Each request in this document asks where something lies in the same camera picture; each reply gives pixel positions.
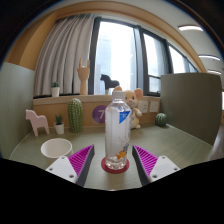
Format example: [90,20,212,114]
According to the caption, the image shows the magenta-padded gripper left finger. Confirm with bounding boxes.
[45,144,96,188]

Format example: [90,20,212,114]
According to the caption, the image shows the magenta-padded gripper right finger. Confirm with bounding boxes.
[131,144,181,187]

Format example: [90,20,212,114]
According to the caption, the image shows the clear plastic water bottle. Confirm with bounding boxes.
[104,90,132,171]

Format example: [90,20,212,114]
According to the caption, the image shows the pale yellow paper cup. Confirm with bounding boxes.
[40,137,74,159]

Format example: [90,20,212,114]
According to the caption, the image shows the small plant in white pot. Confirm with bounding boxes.
[53,113,65,136]
[50,81,61,98]

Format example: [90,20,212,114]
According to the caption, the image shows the flat round red coaster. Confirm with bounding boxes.
[100,156,130,175]

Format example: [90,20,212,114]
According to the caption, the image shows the small round green cactus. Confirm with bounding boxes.
[155,112,168,128]

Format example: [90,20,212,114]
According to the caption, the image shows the tall green cactus decoration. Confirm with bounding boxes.
[67,97,84,134]

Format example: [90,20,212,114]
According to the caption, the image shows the pink horse figurine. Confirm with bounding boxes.
[25,109,51,138]

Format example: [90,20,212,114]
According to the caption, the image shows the round purple number sign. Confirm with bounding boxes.
[92,104,108,125]

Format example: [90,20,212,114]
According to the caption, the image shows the grey-green desk partition panel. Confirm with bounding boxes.
[160,72,224,147]
[0,62,36,160]

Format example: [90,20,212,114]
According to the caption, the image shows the beige mouse plush toy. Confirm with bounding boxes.
[112,85,144,130]

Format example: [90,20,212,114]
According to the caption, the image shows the wooden hand figure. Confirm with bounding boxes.
[76,58,91,96]

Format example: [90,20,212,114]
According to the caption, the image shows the black horse figurine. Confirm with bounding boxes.
[100,73,121,96]

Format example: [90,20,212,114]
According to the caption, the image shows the grey curtain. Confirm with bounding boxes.
[33,13,96,98]

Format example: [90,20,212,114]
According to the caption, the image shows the dark-framed window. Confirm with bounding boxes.
[88,17,199,96]

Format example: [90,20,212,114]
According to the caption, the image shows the ceiling lights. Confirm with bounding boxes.
[178,24,221,76]

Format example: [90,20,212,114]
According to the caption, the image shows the white wall socket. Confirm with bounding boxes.
[138,100,149,114]
[149,100,160,113]

